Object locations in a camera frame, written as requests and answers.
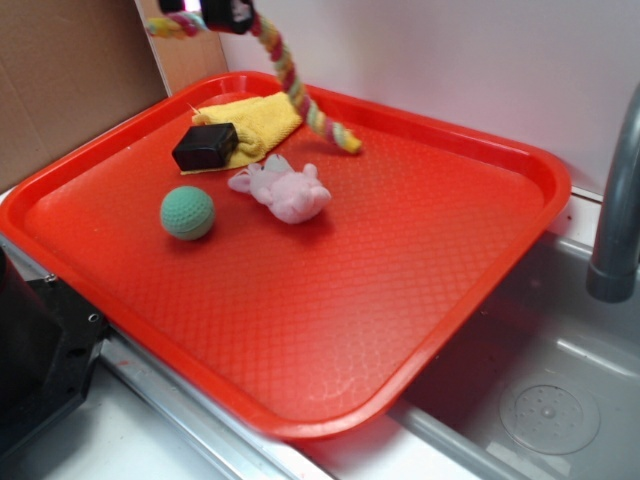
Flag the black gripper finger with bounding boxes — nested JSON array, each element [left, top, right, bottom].
[[201, 0, 256, 35], [157, 0, 185, 14]]

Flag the multicolored twisted rope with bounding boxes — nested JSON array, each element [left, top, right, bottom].
[[145, 10, 363, 156]]

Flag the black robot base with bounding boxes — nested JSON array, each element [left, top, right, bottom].
[[1, 253, 107, 459]]

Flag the light wooden board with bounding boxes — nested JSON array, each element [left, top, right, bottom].
[[147, 32, 228, 96]]

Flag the yellow cloth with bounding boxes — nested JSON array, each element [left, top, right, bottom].
[[180, 93, 302, 175]]

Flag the brown cardboard panel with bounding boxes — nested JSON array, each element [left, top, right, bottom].
[[1, 1, 166, 190]]

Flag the black rectangular block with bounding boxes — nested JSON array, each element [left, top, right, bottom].
[[172, 123, 239, 173]]

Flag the pink plush toy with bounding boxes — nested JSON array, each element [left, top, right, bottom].
[[228, 154, 332, 225]]

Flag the green dimpled ball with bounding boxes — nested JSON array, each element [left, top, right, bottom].
[[160, 186, 216, 241]]

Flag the red plastic tray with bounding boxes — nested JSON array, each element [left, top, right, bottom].
[[1, 72, 571, 440]]

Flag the grey faucet spout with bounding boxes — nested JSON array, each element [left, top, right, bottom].
[[586, 90, 639, 303]]

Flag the grey plastic sink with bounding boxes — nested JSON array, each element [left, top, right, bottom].
[[303, 234, 639, 479]]

